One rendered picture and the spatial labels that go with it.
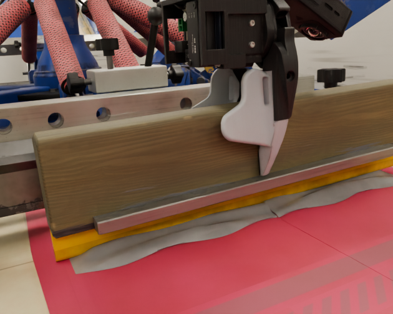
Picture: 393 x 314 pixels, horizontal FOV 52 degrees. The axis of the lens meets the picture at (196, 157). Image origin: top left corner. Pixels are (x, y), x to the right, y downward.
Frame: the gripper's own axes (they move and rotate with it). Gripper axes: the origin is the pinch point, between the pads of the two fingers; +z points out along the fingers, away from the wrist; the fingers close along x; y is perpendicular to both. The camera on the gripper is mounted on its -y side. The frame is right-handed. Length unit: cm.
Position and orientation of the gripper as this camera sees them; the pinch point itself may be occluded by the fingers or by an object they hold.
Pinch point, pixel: (256, 154)
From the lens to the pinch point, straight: 38.2
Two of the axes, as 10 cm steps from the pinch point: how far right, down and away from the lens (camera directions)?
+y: -8.9, 1.6, -4.3
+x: 4.6, 2.2, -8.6
